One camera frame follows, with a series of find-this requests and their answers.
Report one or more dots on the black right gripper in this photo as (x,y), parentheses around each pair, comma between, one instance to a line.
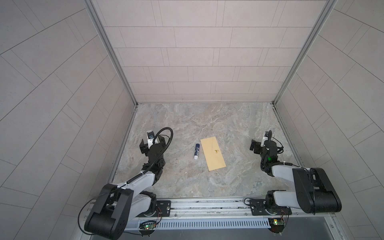
(257,146)

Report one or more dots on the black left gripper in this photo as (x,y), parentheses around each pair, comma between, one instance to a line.
(143,148)

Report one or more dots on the white glue stick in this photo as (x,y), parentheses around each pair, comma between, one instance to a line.
(197,150)

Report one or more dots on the tan kraft envelope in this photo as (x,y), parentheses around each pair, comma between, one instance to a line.
(213,154)

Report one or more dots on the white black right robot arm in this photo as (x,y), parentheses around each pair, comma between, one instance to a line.
(313,191)

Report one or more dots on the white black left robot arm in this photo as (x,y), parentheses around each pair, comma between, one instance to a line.
(116,205)

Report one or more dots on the right green circuit board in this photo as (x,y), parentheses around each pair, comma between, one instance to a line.
(277,226)

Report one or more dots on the green circuit board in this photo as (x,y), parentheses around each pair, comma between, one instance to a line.
(277,226)
(147,226)

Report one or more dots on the left green circuit board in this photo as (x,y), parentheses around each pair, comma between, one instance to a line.
(147,226)

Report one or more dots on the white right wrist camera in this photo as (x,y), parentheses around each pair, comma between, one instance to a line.
(265,139)

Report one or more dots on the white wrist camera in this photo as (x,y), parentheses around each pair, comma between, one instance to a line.
(150,135)
(265,139)

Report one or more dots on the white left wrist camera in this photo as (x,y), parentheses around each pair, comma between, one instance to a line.
(150,135)

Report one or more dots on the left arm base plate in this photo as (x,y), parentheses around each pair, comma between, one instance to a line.
(162,208)

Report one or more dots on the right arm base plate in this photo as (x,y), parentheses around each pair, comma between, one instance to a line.
(261,207)

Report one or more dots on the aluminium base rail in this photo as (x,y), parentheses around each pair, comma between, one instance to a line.
(209,210)

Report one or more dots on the right aluminium corner post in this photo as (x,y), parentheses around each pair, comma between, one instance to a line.
(324,14)

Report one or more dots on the aluminium corner post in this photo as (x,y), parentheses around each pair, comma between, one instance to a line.
(89,5)
(324,14)

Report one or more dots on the left aluminium corner post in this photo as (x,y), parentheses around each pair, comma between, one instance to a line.
(89,5)

